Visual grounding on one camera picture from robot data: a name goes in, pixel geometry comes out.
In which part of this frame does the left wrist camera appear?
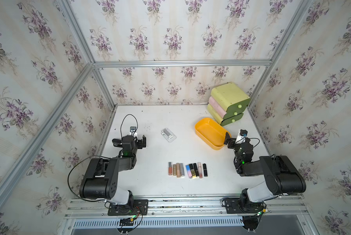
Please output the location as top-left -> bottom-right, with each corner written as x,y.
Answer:
129,126 -> 138,137

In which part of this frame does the silver lipstick tube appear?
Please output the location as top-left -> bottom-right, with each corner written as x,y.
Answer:
179,163 -> 185,177

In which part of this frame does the black stapler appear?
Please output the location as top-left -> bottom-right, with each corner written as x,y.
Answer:
112,139 -> 122,147

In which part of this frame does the beige lipstick tube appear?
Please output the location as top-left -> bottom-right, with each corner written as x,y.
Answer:
172,164 -> 177,176

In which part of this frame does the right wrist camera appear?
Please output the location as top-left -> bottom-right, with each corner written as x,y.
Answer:
236,129 -> 248,142

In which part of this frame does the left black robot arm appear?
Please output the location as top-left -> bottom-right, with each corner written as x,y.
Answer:
79,135 -> 147,208

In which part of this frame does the rose lip gloss tube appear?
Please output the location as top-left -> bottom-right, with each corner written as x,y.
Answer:
168,162 -> 173,176

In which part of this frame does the pink lip gloss tube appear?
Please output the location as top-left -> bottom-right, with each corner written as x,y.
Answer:
198,162 -> 203,178

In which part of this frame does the green pink drawer organizer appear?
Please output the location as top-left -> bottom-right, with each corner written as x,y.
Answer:
207,82 -> 251,126

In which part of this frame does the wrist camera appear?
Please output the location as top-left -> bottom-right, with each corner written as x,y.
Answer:
129,126 -> 138,137
236,129 -> 248,142

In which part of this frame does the black gold lipstick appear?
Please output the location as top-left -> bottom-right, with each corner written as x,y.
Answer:
188,164 -> 196,178

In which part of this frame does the clear acrylic holder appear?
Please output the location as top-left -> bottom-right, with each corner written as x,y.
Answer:
161,128 -> 176,143

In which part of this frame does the tan lipstick tube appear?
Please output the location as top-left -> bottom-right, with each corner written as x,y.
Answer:
176,163 -> 181,178

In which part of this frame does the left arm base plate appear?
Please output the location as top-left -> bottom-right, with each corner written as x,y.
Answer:
107,199 -> 149,216

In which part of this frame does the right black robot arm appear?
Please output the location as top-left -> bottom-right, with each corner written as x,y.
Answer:
224,130 -> 306,210

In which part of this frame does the black lipstick tube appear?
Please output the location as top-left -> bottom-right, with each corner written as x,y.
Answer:
202,164 -> 208,177

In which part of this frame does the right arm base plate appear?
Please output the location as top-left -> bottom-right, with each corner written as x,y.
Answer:
221,197 -> 266,215

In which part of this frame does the slim black lipstick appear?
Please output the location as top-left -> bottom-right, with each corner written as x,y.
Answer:
193,163 -> 199,177

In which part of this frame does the yellow plastic storage box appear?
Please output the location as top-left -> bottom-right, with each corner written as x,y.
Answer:
195,117 -> 231,150

